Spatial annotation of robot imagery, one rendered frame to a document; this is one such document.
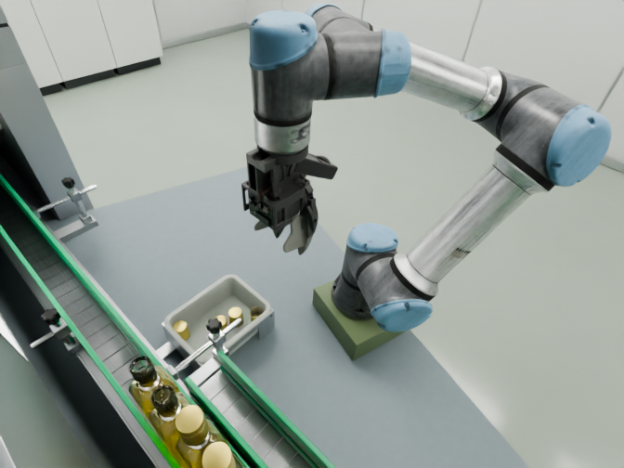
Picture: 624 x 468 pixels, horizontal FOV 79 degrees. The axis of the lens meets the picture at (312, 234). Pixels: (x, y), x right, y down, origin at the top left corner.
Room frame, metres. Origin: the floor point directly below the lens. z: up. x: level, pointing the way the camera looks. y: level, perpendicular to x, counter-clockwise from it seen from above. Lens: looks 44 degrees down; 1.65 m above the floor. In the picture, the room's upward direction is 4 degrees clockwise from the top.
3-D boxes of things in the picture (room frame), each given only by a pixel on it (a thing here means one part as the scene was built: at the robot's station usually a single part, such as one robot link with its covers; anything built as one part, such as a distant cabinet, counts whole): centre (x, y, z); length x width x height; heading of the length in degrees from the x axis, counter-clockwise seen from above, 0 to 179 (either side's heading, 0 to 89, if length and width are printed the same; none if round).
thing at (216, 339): (0.38, 0.19, 0.95); 0.17 x 0.03 x 0.12; 140
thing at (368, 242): (0.63, -0.14, 0.99); 0.13 x 0.12 x 0.14; 19
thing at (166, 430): (0.20, 0.18, 0.99); 0.06 x 0.06 x 0.21; 50
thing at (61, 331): (0.37, 0.51, 0.94); 0.07 x 0.04 x 0.13; 140
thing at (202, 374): (0.36, 0.20, 0.85); 0.09 x 0.04 x 0.07; 140
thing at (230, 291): (0.53, 0.22, 0.80); 0.22 x 0.17 x 0.09; 140
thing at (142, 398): (0.24, 0.23, 0.99); 0.06 x 0.06 x 0.21; 50
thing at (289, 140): (0.45, 0.05, 1.40); 0.08 x 0.08 x 0.05
